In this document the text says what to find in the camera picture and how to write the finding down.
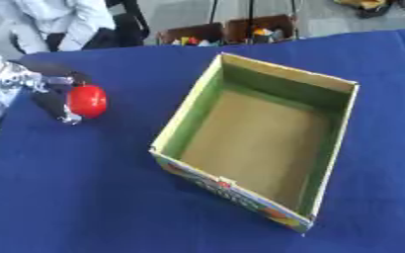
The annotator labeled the yellow and black bag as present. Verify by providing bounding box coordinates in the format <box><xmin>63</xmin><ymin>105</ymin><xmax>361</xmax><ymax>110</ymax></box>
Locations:
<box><xmin>332</xmin><ymin>0</ymin><xmax>396</xmax><ymax>19</ymax></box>

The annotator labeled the brown cardboard storage box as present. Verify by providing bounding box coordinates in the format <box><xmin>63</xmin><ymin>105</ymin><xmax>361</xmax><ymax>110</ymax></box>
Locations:
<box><xmin>223</xmin><ymin>14</ymin><xmax>299</xmax><ymax>44</ymax></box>
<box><xmin>155</xmin><ymin>22</ymin><xmax>227</xmax><ymax>46</ymax></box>

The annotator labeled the person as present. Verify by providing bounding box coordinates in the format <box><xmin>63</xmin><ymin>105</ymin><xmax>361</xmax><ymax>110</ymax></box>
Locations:
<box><xmin>0</xmin><ymin>0</ymin><xmax>120</xmax><ymax>55</ymax></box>

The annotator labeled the cardboard box with green inside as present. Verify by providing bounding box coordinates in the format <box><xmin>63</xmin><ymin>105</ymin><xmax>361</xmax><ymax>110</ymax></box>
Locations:
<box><xmin>148</xmin><ymin>51</ymin><xmax>362</xmax><ymax>234</ymax></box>

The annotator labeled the red round toy fruit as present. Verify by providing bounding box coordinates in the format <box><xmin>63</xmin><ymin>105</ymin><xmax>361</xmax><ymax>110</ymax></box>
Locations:
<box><xmin>65</xmin><ymin>84</ymin><xmax>110</xmax><ymax>120</ymax></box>

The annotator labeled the black tripod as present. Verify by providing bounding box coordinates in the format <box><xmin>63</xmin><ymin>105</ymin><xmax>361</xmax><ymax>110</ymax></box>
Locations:
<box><xmin>207</xmin><ymin>0</ymin><xmax>299</xmax><ymax>42</ymax></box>

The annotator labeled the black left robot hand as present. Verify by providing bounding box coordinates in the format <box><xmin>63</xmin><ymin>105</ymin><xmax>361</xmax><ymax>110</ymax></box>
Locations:
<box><xmin>7</xmin><ymin>58</ymin><xmax>96</xmax><ymax>126</ymax></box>

